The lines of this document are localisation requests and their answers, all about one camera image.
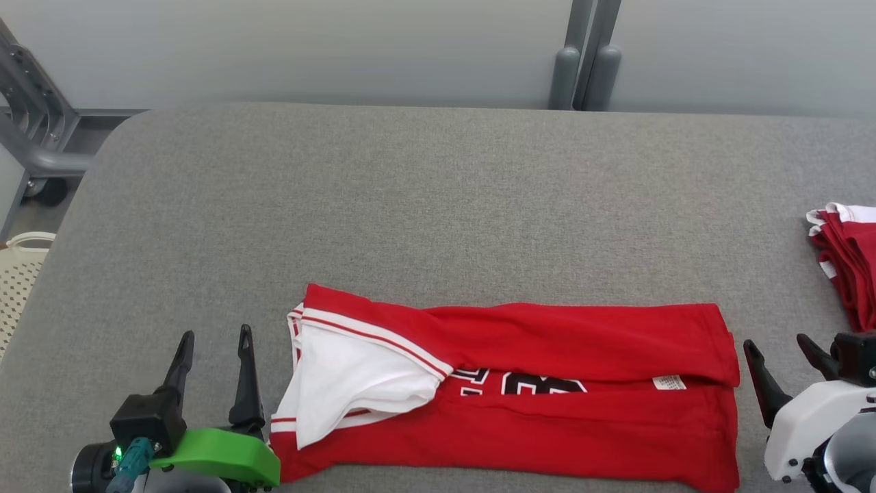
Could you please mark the black caster wheel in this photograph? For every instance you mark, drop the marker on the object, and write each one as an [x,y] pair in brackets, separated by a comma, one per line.
[48,192]

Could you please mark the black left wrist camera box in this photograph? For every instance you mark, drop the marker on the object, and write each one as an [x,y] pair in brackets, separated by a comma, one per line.
[147,421]

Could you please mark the red basketball jersey white trim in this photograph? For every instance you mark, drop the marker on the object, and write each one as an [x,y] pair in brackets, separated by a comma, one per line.
[547,431]

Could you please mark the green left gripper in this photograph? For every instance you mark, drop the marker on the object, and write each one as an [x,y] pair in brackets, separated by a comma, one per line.
[226,459]

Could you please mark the grey partition post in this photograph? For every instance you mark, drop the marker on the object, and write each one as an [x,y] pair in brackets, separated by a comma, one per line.
[567,68]
[603,68]

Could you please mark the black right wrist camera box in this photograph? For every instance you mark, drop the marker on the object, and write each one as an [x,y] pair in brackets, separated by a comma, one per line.
[855,356]

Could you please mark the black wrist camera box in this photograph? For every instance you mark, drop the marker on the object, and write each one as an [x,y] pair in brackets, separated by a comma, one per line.
[855,356]
[147,421]

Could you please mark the grey metal cart frame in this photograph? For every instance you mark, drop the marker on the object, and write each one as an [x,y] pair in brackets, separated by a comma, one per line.
[34,130]

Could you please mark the cream perforated laundry basket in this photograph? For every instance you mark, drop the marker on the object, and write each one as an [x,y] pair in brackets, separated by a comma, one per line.
[17,287]

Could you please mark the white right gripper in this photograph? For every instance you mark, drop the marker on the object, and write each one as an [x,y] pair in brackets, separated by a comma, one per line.
[801,424]

